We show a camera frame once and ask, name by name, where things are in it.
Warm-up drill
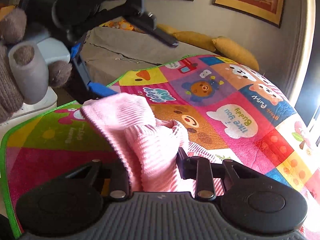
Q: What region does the beige curtain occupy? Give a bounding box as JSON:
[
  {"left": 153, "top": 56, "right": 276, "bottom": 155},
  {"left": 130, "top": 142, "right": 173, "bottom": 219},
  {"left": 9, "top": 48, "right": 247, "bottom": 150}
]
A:
[{"left": 282, "top": 0, "right": 316, "bottom": 105}]

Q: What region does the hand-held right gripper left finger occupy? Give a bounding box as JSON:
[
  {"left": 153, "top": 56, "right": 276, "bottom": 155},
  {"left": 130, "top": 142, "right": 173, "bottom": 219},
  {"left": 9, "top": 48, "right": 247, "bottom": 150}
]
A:
[{"left": 65, "top": 159, "right": 131, "bottom": 200}]

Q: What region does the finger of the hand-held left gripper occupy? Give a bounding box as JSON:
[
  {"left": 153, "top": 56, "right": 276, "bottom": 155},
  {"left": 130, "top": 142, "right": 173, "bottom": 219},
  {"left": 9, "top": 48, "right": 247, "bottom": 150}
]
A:
[
  {"left": 66, "top": 42, "right": 118, "bottom": 105},
  {"left": 125, "top": 5, "right": 179, "bottom": 48}
]

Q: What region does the beige covered sofa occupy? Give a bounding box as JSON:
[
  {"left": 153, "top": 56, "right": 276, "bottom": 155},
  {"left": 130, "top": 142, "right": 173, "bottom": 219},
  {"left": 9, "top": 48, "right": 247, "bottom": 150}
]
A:
[{"left": 80, "top": 26, "right": 225, "bottom": 85}]

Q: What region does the person's left hand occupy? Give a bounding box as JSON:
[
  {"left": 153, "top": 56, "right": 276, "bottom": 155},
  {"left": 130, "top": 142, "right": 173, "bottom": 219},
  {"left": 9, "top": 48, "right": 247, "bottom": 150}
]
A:
[{"left": 0, "top": 7, "right": 73, "bottom": 125}]

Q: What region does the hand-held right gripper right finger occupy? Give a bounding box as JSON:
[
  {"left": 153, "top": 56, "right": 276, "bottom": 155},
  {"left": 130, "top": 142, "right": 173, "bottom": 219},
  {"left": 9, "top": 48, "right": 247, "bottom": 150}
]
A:
[{"left": 176, "top": 147, "right": 245, "bottom": 198}]

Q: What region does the yellow pillow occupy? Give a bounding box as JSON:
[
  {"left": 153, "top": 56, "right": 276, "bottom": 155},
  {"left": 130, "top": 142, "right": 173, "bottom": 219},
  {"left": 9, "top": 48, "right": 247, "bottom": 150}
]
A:
[
  {"left": 175, "top": 31, "right": 217, "bottom": 53},
  {"left": 156, "top": 24, "right": 181, "bottom": 36},
  {"left": 214, "top": 36, "right": 260, "bottom": 72}
]

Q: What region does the colourful printed blanket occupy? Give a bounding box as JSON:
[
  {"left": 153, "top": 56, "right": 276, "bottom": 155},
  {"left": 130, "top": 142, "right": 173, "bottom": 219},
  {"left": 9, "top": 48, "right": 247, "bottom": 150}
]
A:
[{"left": 0, "top": 54, "right": 320, "bottom": 240}]

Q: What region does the pink ribbed garment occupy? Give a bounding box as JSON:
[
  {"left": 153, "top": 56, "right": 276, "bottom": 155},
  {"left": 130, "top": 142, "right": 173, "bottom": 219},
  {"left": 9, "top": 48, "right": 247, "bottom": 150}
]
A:
[{"left": 81, "top": 92, "right": 225, "bottom": 198}]

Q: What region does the yellow plush toy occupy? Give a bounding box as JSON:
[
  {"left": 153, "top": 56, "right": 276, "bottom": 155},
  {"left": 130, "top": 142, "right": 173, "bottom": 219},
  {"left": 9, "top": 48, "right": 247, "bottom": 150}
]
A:
[{"left": 100, "top": 17, "right": 142, "bottom": 32}]

